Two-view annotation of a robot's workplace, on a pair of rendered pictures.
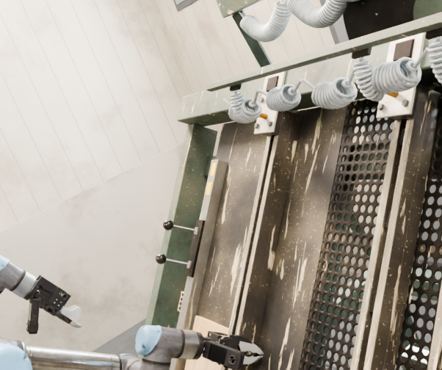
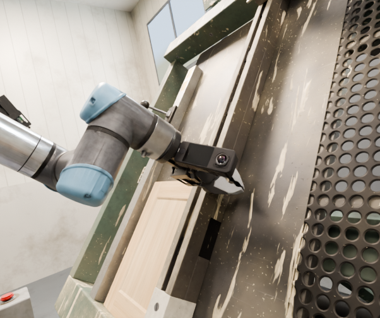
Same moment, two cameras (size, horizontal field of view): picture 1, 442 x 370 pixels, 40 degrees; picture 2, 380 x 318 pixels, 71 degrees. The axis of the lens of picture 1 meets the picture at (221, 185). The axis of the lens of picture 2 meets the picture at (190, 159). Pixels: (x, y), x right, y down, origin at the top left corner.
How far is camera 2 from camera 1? 1.25 m
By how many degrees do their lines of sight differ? 14
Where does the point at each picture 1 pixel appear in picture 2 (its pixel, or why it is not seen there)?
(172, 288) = (135, 175)
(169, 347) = (132, 117)
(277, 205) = (266, 53)
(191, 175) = (166, 93)
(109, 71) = not seen: hidden behind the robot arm
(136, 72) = not seen: hidden behind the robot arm
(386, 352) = not seen: outside the picture
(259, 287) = (242, 122)
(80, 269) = (73, 214)
